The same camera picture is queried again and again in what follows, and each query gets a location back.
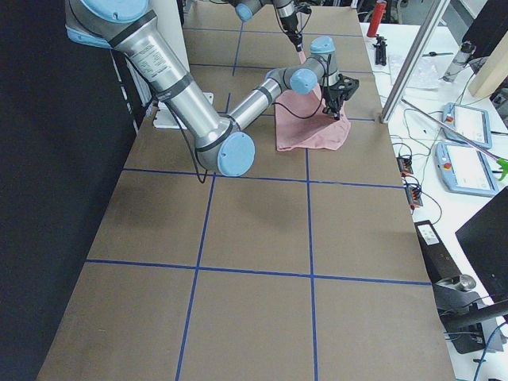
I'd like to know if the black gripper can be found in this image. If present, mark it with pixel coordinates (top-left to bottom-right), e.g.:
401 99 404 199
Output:
279 15 303 52
324 89 344 121

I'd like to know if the pink Snoopy t-shirt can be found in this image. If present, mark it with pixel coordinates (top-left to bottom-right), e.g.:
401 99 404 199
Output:
275 45 352 152

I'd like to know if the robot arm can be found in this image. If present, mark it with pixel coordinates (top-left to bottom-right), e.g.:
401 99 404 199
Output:
227 0 302 52
65 1 359 177

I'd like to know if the black folded tripod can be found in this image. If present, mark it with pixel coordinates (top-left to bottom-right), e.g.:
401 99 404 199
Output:
373 35 387 66

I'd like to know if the red water bottle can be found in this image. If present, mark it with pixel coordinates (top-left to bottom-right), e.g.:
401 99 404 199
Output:
366 0 387 38

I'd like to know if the clear plastic bag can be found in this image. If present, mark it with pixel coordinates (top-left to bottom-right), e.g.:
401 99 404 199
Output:
388 55 441 90

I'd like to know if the far teach pendant tablet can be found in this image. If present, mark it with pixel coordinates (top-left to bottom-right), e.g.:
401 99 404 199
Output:
442 102 492 148

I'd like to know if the teach pendant tablet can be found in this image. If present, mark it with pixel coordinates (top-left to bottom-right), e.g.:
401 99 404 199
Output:
442 102 492 148
435 142 498 197

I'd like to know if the near teach pendant tablet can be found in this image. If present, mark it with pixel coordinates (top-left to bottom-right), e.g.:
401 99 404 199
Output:
435 142 498 197

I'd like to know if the clear water bottle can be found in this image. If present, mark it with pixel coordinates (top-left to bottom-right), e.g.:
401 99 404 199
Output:
442 40 476 83

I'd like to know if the metal reacher stick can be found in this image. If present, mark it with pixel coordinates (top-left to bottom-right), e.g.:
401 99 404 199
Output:
401 98 508 181

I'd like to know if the black power adapter box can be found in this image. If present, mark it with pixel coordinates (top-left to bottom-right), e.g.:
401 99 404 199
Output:
414 220 461 283

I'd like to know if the black monitor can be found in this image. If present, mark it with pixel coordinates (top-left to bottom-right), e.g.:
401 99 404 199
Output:
456 189 508 302

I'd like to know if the black desk clamp stand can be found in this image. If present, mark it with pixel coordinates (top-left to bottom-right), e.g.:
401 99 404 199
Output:
433 275 507 354

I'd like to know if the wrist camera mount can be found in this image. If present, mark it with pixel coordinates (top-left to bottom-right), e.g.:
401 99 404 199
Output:
337 74 360 101

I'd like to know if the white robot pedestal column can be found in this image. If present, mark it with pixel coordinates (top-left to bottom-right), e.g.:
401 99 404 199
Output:
150 1 220 137

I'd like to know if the aluminium frame post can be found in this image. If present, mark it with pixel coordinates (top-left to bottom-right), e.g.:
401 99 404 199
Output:
380 0 450 124

